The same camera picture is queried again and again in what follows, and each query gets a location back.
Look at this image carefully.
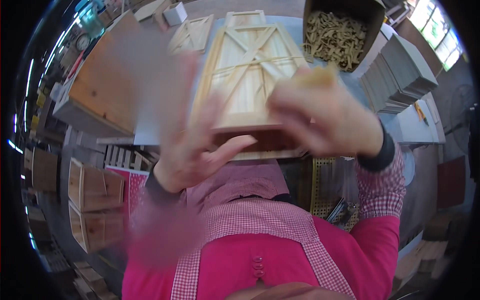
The person's right hand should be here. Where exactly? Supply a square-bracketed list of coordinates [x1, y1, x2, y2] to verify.
[266, 67, 385, 158]

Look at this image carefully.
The person's left hand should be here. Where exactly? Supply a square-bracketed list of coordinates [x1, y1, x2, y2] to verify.
[153, 52, 259, 194]

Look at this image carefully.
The bunch of tan rubber bands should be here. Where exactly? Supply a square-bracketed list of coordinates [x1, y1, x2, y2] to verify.
[298, 64, 339, 90]

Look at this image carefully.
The pale wooden crate with cross braces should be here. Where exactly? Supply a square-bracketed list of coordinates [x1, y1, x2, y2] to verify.
[188, 22, 313, 162]

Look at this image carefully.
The stretched tan rubber band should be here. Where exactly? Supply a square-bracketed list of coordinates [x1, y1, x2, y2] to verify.
[212, 55, 305, 76]

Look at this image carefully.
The heap of tan rubber bands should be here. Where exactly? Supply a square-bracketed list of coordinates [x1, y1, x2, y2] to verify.
[302, 10, 369, 72]

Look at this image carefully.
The yellow perforated board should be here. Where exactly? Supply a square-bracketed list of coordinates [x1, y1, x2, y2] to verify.
[310, 157, 361, 232]

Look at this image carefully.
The small pale wooden crate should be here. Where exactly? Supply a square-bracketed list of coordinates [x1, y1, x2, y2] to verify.
[224, 10, 268, 28]

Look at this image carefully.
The stack of grey boards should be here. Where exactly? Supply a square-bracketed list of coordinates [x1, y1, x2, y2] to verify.
[359, 34, 439, 115]

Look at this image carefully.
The brown cardboard box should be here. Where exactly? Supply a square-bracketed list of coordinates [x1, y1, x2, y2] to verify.
[302, 0, 387, 73]

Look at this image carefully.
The metal tool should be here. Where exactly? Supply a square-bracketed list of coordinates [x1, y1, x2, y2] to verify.
[325, 197, 359, 226]

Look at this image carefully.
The yellow utility knife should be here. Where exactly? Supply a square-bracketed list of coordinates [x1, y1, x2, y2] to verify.
[414, 101, 430, 127]

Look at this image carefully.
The wooden cross-braced panel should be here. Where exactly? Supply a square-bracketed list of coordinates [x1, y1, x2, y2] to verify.
[167, 14, 215, 55]

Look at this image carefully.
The person's body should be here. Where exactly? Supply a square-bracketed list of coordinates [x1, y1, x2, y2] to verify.
[122, 159, 402, 300]

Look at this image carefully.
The white box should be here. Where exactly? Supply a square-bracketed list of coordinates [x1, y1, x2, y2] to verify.
[163, 2, 188, 27]

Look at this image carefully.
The dark red board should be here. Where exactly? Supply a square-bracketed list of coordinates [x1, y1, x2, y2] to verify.
[436, 155, 466, 210]

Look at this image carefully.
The wooden slat pallet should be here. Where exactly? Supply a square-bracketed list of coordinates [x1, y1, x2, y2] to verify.
[103, 144, 160, 171]

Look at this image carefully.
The red dotted board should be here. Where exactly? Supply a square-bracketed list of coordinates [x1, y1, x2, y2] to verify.
[106, 166, 151, 226]

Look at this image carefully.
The large plywood box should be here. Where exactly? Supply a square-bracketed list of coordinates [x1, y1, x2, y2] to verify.
[52, 10, 160, 138]

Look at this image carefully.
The stack of wood offcuts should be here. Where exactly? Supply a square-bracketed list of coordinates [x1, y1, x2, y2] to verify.
[393, 239, 451, 287]

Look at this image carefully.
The open wooden crate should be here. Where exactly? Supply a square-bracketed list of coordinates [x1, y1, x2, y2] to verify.
[68, 200, 126, 254]
[67, 157, 126, 213]

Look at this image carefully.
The clear water bottle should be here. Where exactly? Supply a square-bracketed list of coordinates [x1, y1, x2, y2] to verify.
[74, 0, 106, 39]

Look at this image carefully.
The pile of wood blocks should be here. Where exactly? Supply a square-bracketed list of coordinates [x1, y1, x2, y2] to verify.
[72, 260, 121, 300]

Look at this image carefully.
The round wall clock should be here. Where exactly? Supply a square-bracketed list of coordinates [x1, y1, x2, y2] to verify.
[75, 34, 91, 52]

